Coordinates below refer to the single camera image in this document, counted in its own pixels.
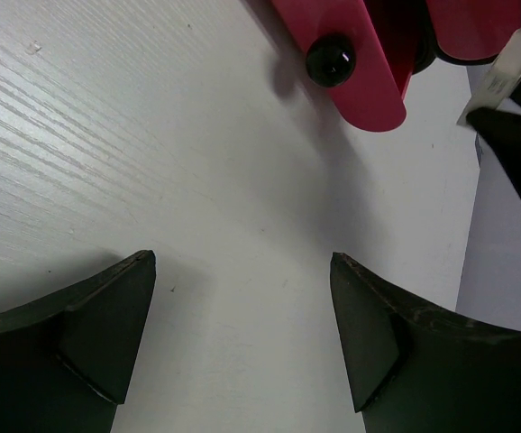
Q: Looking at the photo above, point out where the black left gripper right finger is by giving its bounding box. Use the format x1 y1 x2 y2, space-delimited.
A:
330 253 521 432

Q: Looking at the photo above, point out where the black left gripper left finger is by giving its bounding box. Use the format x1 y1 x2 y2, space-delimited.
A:
0 250 156 432

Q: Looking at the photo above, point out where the white staples box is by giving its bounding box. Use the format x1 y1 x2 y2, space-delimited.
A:
457 29 521 128

